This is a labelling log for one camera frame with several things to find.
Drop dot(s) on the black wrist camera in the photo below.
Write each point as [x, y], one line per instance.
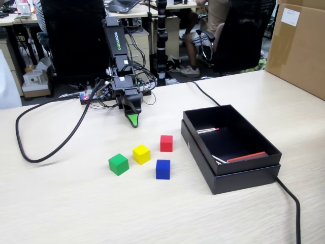
[104, 90]

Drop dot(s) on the black high-back office chair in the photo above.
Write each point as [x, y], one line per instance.
[76, 38]

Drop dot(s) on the black chair with chrome armrest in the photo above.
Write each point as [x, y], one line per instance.
[241, 38]

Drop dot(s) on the green patterned bag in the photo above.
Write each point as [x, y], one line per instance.
[256, 66]

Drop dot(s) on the red wooden cube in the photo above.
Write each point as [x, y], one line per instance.
[166, 143]

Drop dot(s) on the black cardboard box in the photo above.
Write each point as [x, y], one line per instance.
[248, 164]

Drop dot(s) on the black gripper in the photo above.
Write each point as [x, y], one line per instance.
[123, 85]

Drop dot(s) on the black base plate with electronics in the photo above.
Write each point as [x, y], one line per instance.
[86, 101]

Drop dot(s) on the person in striped shirt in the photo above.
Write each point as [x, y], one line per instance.
[40, 15]

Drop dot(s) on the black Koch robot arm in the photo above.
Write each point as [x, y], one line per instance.
[116, 38]

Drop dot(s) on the large brown cardboard box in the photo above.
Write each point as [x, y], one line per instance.
[299, 56]

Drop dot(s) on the beige drawer cabinet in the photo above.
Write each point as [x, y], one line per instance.
[10, 63]
[139, 45]

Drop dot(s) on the blue wooden cube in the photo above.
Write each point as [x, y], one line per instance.
[162, 169]

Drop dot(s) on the white stick with red tip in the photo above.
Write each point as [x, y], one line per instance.
[210, 130]

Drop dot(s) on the open black laptop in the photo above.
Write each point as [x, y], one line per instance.
[122, 5]

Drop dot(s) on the white shipping label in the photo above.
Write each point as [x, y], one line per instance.
[291, 16]

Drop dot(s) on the yellow wooden cube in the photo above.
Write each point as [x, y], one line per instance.
[141, 154]

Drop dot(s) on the clear plastic bag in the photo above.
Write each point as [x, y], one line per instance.
[172, 81]

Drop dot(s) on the seated person in beige shirt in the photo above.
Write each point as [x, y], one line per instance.
[193, 38]

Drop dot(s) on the beige office desk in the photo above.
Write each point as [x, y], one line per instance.
[142, 11]
[15, 21]

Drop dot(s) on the green wooden cube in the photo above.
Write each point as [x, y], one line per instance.
[118, 164]

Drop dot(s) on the small open cardboard box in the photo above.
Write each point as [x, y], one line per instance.
[35, 84]

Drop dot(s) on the black open box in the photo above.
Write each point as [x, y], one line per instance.
[241, 183]

